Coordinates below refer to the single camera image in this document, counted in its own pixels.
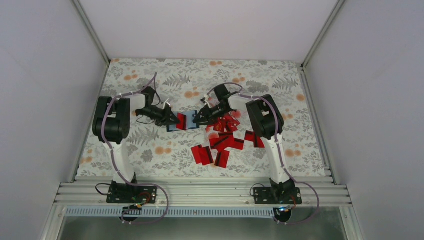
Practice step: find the red card far right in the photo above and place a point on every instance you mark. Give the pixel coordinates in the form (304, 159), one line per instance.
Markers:
(250, 136)

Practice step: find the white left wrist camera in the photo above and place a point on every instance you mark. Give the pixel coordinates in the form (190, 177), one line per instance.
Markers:
(166, 104)

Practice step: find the red card front middle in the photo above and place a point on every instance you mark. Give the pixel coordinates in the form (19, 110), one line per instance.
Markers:
(206, 156)

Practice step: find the aluminium right corner post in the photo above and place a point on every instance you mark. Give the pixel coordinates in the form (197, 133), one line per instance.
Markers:
(328, 23)

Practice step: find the red card pile centre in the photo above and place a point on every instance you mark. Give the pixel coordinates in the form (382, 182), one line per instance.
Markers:
(226, 140)

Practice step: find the aluminium left corner post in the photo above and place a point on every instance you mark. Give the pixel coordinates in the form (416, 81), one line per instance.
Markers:
(90, 28)

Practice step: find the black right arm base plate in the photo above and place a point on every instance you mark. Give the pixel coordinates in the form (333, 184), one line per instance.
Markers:
(266, 196)

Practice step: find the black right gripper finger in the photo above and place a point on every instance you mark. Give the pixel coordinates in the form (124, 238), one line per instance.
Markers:
(204, 111)
(202, 120)

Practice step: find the navy blue card holder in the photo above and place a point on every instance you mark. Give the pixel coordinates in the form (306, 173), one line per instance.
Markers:
(190, 125)

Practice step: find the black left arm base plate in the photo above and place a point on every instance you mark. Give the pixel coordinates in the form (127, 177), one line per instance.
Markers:
(120, 193)

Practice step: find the red chip card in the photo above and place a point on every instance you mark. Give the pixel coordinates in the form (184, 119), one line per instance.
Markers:
(226, 124)

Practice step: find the grey slotted cable duct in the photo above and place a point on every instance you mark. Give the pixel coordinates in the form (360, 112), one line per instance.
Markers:
(172, 212)

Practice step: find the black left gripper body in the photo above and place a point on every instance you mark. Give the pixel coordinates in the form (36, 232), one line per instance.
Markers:
(164, 118)

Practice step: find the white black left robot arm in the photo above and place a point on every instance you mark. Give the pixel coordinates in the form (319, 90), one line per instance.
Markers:
(112, 124)

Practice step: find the aluminium front rail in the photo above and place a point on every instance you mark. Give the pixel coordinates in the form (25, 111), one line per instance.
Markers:
(206, 191)

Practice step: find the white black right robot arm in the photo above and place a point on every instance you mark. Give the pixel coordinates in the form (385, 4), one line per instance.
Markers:
(266, 122)

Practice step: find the red card front bottom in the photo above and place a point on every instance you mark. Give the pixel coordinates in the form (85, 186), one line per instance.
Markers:
(222, 159)

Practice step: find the red card front left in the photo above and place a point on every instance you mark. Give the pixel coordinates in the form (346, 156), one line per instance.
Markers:
(196, 154)

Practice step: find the aluminium corner post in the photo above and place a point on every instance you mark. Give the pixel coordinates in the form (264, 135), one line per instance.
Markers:
(90, 28)
(328, 23)

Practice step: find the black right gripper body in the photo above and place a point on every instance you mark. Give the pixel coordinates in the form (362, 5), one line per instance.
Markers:
(217, 113)

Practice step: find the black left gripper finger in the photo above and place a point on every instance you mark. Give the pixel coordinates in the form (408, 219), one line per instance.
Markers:
(172, 115)
(172, 122)

